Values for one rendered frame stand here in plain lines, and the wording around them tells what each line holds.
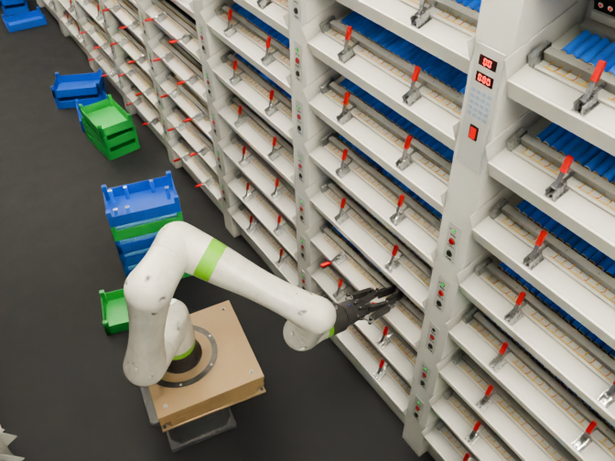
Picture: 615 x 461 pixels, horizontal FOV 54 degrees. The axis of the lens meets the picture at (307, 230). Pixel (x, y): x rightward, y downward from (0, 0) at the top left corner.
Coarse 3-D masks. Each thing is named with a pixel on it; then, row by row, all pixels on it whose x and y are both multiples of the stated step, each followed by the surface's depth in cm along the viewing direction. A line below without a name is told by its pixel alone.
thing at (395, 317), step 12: (312, 228) 222; (324, 228) 223; (312, 240) 225; (324, 240) 223; (324, 252) 220; (336, 252) 218; (336, 264) 216; (348, 264) 214; (348, 276) 211; (360, 276) 210; (360, 288) 207; (372, 300) 203; (384, 300) 201; (408, 300) 199; (396, 312) 198; (408, 312) 196; (420, 312) 195; (396, 324) 195; (408, 324) 194; (420, 324) 193; (408, 336) 192; (420, 336) 190
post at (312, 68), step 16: (288, 0) 172; (304, 0) 165; (320, 0) 167; (288, 16) 176; (304, 16) 169; (304, 48) 175; (304, 64) 179; (320, 64) 180; (304, 80) 183; (304, 96) 186; (304, 112) 190; (304, 128) 195; (320, 128) 196; (304, 160) 204; (320, 176) 209; (304, 192) 214; (320, 256) 236; (304, 272) 243; (320, 288) 248
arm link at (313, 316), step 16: (224, 256) 161; (240, 256) 165; (224, 272) 161; (240, 272) 162; (256, 272) 163; (224, 288) 165; (240, 288) 162; (256, 288) 162; (272, 288) 163; (288, 288) 164; (272, 304) 163; (288, 304) 163; (304, 304) 163; (320, 304) 164; (288, 320) 167; (304, 320) 163; (320, 320) 163; (304, 336) 169; (320, 336) 168
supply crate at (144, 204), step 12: (144, 180) 267; (156, 180) 269; (168, 180) 269; (120, 192) 266; (132, 192) 269; (144, 192) 269; (156, 192) 269; (108, 204) 263; (120, 204) 263; (132, 204) 263; (144, 204) 263; (156, 204) 263; (168, 204) 255; (108, 216) 249; (120, 216) 250; (132, 216) 253; (144, 216) 255; (156, 216) 257
